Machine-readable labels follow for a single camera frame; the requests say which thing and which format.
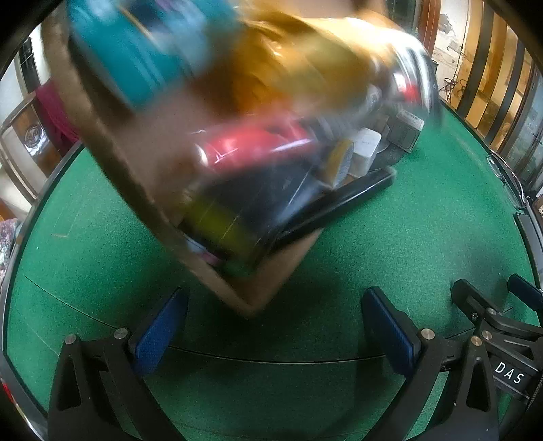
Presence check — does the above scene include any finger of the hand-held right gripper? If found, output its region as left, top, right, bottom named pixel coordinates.
left=451, top=279, right=543, bottom=361
left=508, top=273, right=543, bottom=308

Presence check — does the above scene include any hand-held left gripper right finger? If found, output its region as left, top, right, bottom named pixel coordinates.
left=360, top=286, right=501, bottom=441

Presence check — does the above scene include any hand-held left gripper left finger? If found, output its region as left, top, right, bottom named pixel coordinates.
left=46, top=287, right=190, bottom=441

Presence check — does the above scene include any yellow tape roll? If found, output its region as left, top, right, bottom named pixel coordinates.
left=322, top=138, right=355, bottom=189

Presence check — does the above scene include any shallow cardboard box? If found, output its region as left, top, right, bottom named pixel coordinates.
left=40, top=0, right=327, bottom=320

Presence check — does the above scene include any olive yellow cylinder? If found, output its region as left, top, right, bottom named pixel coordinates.
left=182, top=187, right=272, bottom=264

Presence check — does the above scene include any long black case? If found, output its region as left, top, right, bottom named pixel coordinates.
left=271, top=166, right=397, bottom=255

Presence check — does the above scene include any patterned cloth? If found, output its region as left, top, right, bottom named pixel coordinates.
left=0, top=218, right=22, bottom=276

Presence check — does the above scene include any grey carton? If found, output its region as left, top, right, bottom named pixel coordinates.
left=384, top=108, right=425, bottom=153

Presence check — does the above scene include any red items clear packet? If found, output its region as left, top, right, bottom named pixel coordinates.
left=193, top=123, right=317, bottom=170

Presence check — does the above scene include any red and white barcode box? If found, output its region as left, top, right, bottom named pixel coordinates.
left=390, top=70, right=425, bottom=104

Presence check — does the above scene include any wooden framed glass door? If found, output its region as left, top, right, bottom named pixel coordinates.
left=418, top=0, right=543, bottom=179

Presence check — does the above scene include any wooden chair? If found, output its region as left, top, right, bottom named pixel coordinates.
left=0, top=38, right=81, bottom=200

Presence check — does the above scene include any maroon cloth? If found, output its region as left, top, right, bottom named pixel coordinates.
left=36, top=80, right=81, bottom=145

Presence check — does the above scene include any yellow foil packet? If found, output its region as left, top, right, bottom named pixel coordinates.
left=229, top=8, right=408, bottom=119

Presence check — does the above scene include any teal and white packet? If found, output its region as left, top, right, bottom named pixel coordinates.
left=68, top=0, right=242, bottom=109

